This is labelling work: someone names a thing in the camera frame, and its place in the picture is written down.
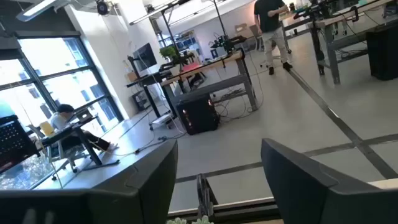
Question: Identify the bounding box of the black computer tower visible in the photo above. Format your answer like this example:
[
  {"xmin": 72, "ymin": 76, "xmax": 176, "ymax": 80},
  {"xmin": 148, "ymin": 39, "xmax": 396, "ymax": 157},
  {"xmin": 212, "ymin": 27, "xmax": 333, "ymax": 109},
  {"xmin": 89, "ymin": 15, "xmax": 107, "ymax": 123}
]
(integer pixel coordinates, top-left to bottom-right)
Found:
[{"xmin": 175, "ymin": 93, "xmax": 221, "ymax": 136}]

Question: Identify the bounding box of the black aluminium table frame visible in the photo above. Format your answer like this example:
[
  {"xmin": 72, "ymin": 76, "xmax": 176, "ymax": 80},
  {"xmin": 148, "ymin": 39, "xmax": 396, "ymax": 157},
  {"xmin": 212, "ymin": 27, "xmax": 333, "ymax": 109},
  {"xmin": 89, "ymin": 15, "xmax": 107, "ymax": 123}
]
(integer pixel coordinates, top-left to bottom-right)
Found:
[{"xmin": 167, "ymin": 173, "xmax": 280, "ymax": 224}]

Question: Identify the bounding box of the wooden top grey workbench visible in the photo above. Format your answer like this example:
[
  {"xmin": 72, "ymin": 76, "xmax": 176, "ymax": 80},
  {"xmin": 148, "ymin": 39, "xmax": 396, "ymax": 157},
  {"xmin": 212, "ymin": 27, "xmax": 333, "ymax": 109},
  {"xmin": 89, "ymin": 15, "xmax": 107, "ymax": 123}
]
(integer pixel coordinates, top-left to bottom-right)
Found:
[{"xmin": 160, "ymin": 49, "xmax": 259, "ymax": 121}]

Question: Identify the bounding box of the white power strip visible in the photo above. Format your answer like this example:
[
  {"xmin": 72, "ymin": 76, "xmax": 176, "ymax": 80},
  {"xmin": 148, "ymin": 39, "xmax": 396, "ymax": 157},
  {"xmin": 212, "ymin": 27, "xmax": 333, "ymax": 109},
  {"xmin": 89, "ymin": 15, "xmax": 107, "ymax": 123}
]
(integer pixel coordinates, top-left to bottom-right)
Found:
[{"xmin": 150, "ymin": 113, "xmax": 175, "ymax": 131}]

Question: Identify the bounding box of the standing person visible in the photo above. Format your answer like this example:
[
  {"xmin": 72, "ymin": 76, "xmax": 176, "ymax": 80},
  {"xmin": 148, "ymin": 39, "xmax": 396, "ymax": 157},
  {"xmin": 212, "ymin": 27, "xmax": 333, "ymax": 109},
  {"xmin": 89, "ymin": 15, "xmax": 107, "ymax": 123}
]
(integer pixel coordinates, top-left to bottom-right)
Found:
[{"xmin": 253, "ymin": 0, "xmax": 294, "ymax": 75}]

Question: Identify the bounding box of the leafy plant in white pot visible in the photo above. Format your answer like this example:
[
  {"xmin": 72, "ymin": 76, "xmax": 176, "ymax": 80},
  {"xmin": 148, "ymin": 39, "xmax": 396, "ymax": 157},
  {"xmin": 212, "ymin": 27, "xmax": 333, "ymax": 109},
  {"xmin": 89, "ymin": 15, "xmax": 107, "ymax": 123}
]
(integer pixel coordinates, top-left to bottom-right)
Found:
[{"xmin": 159, "ymin": 45, "xmax": 178, "ymax": 60}]

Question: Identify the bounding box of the black computer monitor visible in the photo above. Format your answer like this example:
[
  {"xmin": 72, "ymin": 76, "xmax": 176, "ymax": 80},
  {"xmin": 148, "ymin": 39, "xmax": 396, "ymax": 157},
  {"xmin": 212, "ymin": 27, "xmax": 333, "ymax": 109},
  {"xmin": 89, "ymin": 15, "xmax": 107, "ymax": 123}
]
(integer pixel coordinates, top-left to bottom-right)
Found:
[{"xmin": 132, "ymin": 42, "xmax": 158, "ymax": 72}]

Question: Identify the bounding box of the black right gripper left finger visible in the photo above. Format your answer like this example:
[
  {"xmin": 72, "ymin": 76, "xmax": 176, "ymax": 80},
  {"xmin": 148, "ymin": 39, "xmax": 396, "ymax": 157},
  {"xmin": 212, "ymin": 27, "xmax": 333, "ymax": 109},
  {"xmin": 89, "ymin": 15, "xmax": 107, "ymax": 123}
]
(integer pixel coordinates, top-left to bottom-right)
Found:
[{"xmin": 0, "ymin": 139, "xmax": 179, "ymax": 224}]

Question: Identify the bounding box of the grey workbench with equipment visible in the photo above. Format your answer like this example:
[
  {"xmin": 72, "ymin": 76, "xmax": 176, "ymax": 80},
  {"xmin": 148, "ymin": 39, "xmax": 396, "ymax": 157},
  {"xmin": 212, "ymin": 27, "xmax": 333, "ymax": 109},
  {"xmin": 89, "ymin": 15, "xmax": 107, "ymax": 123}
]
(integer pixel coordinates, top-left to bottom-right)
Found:
[{"xmin": 292, "ymin": 0, "xmax": 398, "ymax": 85}]

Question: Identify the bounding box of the black mesh office chair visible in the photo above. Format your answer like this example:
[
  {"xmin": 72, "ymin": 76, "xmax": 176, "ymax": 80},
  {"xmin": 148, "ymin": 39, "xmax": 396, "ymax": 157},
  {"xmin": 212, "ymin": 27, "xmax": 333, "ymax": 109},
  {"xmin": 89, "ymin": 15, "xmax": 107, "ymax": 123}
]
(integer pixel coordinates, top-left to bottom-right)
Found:
[{"xmin": 0, "ymin": 114, "xmax": 40, "ymax": 175}]

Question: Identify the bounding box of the long ceiling light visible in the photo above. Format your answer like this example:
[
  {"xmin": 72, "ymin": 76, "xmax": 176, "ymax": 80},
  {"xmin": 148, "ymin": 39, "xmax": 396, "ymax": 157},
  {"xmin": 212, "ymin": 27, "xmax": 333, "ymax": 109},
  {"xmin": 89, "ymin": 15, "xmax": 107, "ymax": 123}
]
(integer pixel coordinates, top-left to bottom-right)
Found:
[{"xmin": 15, "ymin": 0, "xmax": 72, "ymax": 22}]

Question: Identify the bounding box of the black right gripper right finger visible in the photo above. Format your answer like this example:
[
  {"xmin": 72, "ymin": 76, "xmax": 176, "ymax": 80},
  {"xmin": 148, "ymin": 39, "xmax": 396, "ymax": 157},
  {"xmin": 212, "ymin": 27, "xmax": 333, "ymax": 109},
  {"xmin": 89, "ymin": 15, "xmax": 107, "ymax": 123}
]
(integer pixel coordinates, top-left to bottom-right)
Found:
[{"xmin": 261, "ymin": 138, "xmax": 398, "ymax": 224}]

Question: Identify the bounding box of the seated person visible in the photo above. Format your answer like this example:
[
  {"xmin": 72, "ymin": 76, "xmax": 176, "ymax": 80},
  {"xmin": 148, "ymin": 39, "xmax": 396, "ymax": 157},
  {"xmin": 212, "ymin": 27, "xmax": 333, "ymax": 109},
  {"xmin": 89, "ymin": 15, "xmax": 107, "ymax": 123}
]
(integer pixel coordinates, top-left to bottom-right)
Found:
[{"xmin": 49, "ymin": 104, "xmax": 119, "ymax": 153}]

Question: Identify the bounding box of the grey laptop on desk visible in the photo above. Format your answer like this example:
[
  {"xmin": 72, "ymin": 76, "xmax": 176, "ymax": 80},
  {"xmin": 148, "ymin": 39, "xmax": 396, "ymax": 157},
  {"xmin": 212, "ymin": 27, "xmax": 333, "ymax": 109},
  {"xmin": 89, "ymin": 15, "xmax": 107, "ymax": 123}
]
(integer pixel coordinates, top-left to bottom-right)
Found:
[{"xmin": 75, "ymin": 108, "xmax": 94, "ymax": 124}]

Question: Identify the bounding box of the black monitor desk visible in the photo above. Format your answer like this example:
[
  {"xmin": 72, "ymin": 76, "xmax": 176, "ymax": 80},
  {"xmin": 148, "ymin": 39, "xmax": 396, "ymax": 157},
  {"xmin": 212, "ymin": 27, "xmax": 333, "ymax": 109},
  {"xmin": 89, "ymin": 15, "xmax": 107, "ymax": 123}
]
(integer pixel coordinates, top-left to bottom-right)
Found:
[{"xmin": 126, "ymin": 70, "xmax": 175, "ymax": 119}]

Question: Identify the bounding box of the yellow chair back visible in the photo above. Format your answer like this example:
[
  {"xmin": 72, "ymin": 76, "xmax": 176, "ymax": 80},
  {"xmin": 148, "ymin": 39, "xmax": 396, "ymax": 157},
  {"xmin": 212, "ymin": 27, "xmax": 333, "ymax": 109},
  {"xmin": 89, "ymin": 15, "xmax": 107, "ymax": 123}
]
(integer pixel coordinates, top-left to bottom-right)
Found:
[{"xmin": 39, "ymin": 121, "xmax": 55, "ymax": 137}]

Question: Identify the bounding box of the black cabinet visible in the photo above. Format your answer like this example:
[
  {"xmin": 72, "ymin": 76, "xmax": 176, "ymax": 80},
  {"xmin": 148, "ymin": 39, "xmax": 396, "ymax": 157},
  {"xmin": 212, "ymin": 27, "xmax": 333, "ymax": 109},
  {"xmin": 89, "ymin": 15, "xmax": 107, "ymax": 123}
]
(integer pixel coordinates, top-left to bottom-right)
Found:
[{"xmin": 366, "ymin": 23, "xmax": 398, "ymax": 81}]

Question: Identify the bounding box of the black ceiling camera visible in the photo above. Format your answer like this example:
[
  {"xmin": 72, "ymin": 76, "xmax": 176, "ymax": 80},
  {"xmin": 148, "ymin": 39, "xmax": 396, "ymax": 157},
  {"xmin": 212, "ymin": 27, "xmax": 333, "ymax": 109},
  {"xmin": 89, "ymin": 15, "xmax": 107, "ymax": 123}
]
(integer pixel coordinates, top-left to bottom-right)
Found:
[{"xmin": 95, "ymin": 0, "xmax": 110, "ymax": 16}]

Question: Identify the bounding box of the black sit-stand desk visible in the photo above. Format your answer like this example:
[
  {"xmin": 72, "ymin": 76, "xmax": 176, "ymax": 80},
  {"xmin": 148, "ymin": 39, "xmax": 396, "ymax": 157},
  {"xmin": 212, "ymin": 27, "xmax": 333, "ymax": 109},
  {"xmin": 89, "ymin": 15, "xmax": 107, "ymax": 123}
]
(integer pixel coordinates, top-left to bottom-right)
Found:
[{"xmin": 40, "ymin": 115, "xmax": 121, "ymax": 171}]

